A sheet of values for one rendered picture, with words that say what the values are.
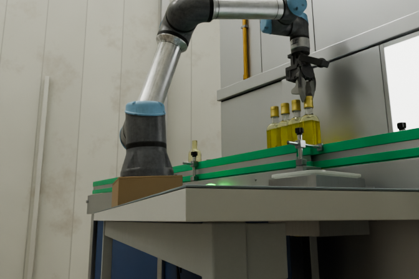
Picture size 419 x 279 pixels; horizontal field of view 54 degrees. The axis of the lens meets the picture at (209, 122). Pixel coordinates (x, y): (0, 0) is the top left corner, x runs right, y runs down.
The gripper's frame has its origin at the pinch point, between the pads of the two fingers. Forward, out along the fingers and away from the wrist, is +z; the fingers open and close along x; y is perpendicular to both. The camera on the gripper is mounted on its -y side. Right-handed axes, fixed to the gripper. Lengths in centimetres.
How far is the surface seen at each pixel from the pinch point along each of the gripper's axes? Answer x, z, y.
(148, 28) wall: -96, -171, 291
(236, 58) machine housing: -16, -39, 56
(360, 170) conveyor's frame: 6.4, 29.4, -22.7
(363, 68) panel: -11.8, -9.9, -16.9
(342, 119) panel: -12.0, 7.2, -6.2
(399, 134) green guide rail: 4.7, 20.0, -35.5
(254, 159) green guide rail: 13.4, 21.8, 15.8
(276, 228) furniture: 86, 44, -61
